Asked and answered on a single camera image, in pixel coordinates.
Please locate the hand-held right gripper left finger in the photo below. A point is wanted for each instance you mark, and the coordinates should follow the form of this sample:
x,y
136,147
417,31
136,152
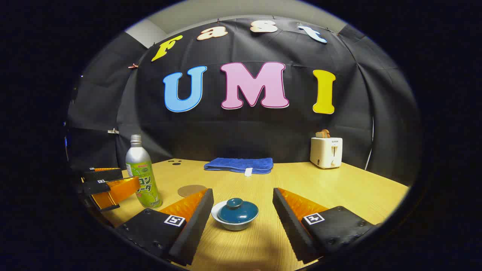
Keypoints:
x,y
196,222

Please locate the round brown cork coaster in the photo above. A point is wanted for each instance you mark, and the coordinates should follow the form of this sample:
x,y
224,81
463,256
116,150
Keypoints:
x,y
188,190

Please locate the dark teal teacup lid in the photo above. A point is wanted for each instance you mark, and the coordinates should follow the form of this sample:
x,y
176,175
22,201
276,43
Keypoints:
x,y
237,212

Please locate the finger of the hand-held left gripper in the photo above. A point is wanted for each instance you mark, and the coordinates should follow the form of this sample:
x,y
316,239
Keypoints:
x,y
116,190
107,175

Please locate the pale wooden clip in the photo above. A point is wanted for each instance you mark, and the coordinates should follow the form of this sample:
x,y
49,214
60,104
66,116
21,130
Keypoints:
x,y
113,131

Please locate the silver green-label water bottle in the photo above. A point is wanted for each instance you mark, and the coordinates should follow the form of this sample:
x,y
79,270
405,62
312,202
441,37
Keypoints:
x,y
139,158

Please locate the white teacup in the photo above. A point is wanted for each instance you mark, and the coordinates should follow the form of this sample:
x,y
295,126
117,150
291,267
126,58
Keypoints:
x,y
233,226

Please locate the toast slice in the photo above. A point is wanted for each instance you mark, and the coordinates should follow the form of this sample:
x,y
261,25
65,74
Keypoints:
x,y
323,133

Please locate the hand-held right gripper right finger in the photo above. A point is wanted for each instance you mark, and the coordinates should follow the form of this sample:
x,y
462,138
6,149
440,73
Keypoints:
x,y
290,222

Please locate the cream white toaster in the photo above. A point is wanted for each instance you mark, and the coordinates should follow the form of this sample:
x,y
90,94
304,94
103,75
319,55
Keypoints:
x,y
324,152

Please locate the black backdrop cloth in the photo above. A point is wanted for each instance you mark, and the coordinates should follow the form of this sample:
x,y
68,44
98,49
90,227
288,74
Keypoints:
x,y
241,131

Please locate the folded blue towel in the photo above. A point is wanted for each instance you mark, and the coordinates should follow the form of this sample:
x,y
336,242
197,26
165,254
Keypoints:
x,y
239,164

